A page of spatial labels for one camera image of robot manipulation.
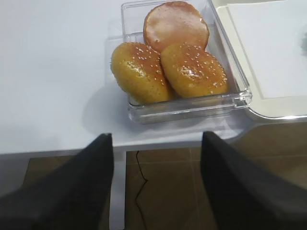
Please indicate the white table leg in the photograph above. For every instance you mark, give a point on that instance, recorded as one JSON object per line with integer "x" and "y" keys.
{"x": 117, "y": 195}

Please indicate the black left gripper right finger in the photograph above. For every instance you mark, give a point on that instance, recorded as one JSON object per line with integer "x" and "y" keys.
{"x": 245, "y": 196}

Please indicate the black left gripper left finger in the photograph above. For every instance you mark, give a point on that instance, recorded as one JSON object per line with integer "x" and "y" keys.
{"x": 72, "y": 197}

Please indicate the clear plastic bun container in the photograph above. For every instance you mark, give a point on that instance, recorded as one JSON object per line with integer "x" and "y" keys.
{"x": 238, "y": 96}

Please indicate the cream serving tray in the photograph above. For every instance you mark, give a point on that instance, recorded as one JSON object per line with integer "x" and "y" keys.
{"x": 290, "y": 109}

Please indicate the sesame bun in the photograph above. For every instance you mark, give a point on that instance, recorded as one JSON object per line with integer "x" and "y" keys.
{"x": 138, "y": 72}
{"x": 193, "y": 72}

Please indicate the white paper sheet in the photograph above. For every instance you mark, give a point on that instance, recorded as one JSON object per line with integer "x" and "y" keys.
{"x": 274, "y": 38}

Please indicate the plain brown bun bottom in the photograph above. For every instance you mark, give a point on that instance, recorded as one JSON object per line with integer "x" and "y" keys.
{"x": 175, "y": 22}

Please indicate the sesame bun top right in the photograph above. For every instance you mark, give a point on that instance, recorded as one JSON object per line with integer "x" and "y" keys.
{"x": 193, "y": 72}

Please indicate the sesame bun top left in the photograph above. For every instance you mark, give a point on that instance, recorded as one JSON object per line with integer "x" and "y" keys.
{"x": 138, "y": 72}

